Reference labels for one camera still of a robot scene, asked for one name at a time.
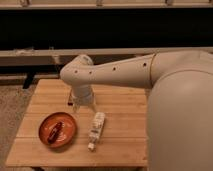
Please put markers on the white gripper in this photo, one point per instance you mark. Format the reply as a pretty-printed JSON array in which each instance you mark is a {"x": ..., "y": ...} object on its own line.
[{"x": 83, "y": 94}]

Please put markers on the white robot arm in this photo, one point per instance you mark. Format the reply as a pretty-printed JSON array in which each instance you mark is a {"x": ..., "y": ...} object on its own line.
[{"x": 180, "y": 104}]

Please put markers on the dark red item in bowl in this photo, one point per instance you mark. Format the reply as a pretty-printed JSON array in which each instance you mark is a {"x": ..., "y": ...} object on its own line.
[{"x": 54, "y": 133}]

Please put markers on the long wooden bench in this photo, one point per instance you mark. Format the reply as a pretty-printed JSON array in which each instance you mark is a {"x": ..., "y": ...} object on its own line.
[{"x": 27, "y": 57}]

